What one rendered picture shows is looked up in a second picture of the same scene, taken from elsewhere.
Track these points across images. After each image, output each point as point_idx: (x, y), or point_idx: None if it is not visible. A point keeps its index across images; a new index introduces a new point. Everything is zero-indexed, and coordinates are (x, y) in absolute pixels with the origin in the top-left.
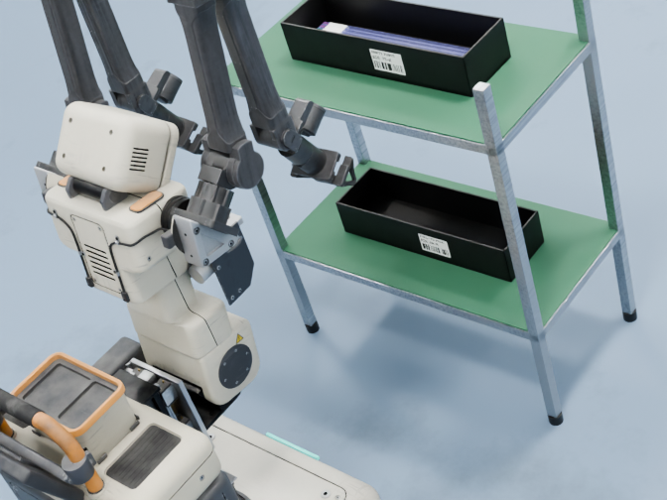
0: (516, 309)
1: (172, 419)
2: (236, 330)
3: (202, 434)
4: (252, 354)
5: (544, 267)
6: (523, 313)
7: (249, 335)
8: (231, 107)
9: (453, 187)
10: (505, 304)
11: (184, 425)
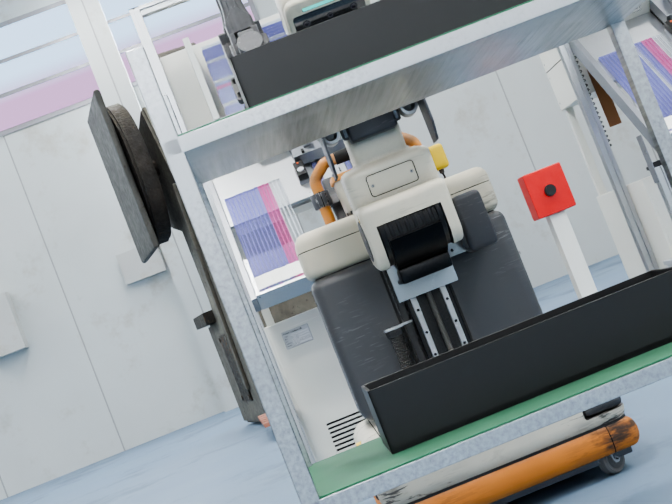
0: (347, 453)
1: (333, 225)
2: (356, 212)
3: (301, 239)
4: (369, 246)
5: (359, 460)
6: (334, 458)
7: (362, 226)
8: (216, 3)
9: (617, 373)
10: (366, 446)
11: (320, 230)
